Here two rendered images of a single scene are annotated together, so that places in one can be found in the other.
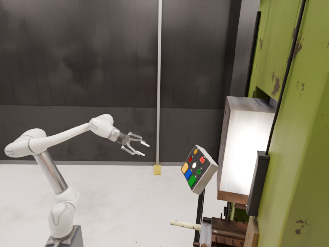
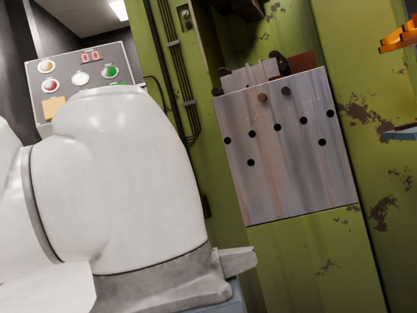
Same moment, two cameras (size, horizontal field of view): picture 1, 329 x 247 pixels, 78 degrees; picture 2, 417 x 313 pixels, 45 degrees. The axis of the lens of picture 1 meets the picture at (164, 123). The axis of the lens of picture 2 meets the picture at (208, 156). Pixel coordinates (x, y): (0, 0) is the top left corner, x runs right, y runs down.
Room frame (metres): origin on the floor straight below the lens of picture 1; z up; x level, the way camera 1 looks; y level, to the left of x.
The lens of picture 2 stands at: (1.09, 1.41, 0.78)
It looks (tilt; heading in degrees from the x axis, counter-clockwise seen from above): 2 degrees down; 273
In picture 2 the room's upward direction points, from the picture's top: 15 degrees counter-clockwise
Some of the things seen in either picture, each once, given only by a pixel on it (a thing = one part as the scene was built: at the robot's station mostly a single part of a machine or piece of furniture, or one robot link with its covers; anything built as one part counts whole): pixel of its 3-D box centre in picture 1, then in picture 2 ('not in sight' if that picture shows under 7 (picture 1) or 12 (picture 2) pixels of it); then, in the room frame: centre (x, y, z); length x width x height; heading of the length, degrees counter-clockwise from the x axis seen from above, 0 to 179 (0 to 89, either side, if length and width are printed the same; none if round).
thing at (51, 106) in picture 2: (185, 168); (55, 108); (1.60, -0.20, 1.01); 0.07 x 0.05 x 0.07; 12
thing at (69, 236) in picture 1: (61, 234); (170, 271); (1.20, 0.77, 0.63); 0.22 x 0.18 x 0.06; 2
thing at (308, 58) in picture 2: not in sight; (303, 64); (0.77, -0.32, 0.95); 0.12 x 0.09 x 0.07; 77
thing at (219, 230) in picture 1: (248, 237); not in sight; (0.89, -0.50, 0.99); 0.42 x 0.05 x 0.01; 77
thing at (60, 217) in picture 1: (60, 217); (120, 172); (1.23, 0.77, 0.77); 0.18 x 0.16 x 0.22; 7
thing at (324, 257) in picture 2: not in sight; (321, 259); (0.86, -0.51, 0.23); 0.56 x 0.38 x 0.47; 77
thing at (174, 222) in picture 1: (196, 227); not in sight; (1.32, -0.29, 0.62); 0.44 x 0.05 x 0.05; 77
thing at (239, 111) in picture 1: (269, 148); not in sight; (0.87, -0.50, 1.56); 0.42 x 0.39 x 0.40; 77
